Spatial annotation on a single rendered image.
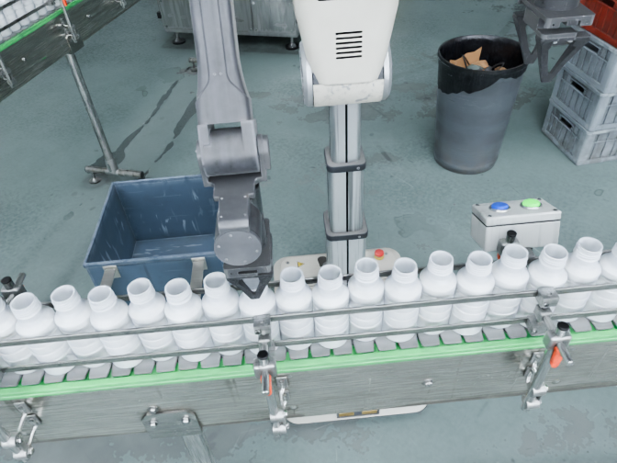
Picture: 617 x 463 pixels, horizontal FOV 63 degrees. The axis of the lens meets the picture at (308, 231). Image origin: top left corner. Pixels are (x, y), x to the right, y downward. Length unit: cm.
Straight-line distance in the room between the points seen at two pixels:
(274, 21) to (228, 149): 386
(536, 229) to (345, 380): 45
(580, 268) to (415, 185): 205
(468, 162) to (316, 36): 190
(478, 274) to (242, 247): 39
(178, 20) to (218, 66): 418
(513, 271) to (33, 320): 75
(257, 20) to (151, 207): 317
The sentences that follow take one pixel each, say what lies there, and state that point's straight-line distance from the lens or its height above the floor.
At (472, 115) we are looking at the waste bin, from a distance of 279.
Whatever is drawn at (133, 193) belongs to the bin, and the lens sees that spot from 148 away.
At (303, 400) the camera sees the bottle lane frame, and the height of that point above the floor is 88.
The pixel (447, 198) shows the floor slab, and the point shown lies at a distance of 283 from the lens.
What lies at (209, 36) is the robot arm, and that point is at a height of 153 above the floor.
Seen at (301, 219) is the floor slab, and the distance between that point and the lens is 267.
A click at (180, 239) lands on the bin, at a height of 73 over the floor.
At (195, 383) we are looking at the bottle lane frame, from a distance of 93.
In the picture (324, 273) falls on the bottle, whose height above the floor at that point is 115.
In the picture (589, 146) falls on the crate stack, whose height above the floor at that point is 12.
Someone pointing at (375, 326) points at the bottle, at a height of 104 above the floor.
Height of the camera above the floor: 174
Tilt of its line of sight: 42 degrees down
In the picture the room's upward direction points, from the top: 4 degrees counter-clockwise
